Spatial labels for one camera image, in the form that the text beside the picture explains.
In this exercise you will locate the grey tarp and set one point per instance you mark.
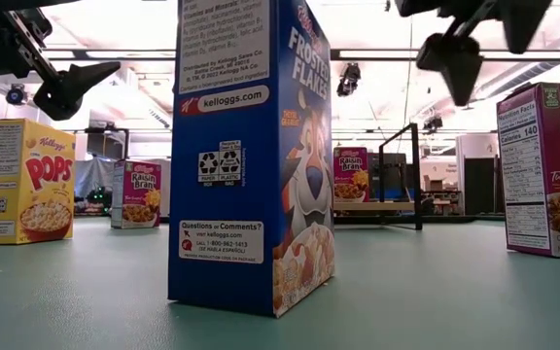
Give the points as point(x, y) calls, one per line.
point(93, 175)

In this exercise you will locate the wooden shelf with black frame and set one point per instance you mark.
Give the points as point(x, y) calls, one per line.
point(372, 206)

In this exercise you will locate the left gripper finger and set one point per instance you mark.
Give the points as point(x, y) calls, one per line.
point(71, 92)

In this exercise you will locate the white cabinet with black door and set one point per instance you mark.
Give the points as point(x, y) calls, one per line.
point(479, 185)

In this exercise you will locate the Corn Pops cereal box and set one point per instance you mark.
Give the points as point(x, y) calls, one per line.
point(27, 185)

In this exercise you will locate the silver ceiling air duct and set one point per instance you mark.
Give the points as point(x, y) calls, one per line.
point(508, 80)

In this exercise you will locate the Frosted Flakes cereal box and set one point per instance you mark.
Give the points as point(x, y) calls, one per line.
point(241, 170)

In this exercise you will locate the black hanging camera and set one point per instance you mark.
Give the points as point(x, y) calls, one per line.
point(348, 80)

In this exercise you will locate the Raisin Bran cereal box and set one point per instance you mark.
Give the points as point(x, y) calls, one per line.
point(528, 170)
point(139, 194)
point(350, 175)

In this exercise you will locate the overhead light bar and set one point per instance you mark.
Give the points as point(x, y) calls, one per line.
point(129, 54)

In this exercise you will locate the black metal table frame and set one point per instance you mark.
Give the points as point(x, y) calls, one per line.
point(455, 219)

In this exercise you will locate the black hanging ceiling device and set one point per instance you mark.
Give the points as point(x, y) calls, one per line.
point(433, 122)

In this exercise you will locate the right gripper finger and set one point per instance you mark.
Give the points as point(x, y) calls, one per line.
point(523, 22)
point(452, 63)

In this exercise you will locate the black background stand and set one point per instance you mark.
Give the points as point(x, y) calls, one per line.
point(107, 143)

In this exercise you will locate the background robot with green lights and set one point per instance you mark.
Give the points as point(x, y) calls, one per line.
point(96, 195)

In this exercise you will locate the cardboard box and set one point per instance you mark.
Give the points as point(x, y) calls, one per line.
point(434, 184)

